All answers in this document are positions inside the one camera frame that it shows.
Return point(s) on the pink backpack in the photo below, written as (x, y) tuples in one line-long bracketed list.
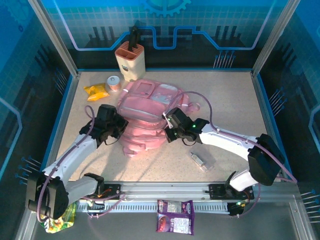
[(142, 107)]

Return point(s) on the clear plastic pouch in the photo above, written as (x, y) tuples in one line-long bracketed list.
[(207, 166)]

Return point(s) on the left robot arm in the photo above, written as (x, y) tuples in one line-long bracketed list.
[(72, 155)]

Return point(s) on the green snack bag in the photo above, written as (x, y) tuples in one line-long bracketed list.
[(65, 222)]

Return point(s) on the yellow snack packet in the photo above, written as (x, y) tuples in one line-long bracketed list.
[(96, 91)]

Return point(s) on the aluminium front beam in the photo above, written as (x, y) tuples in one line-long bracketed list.
[(162, 190)]

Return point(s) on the beige knife block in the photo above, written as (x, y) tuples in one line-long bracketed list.
[(132, 67)]

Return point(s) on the black electronics box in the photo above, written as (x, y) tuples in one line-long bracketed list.
[(235, 210), (96, 206)]

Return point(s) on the purple snack packet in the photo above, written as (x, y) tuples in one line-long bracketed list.
[(175, 220)]

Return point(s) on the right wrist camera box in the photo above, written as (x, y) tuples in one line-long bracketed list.
[(165, 115)]

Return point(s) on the aluminium table side rail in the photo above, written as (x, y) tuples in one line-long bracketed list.
[(71, 95), (259, 95)]

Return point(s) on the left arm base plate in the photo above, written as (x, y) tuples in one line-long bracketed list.
[(113, 192)]

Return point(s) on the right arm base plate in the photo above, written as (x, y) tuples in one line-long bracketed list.
[(215, 191)]

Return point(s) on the aluminium frame post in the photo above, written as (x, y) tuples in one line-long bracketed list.
[(274, 37), (55, 37)]

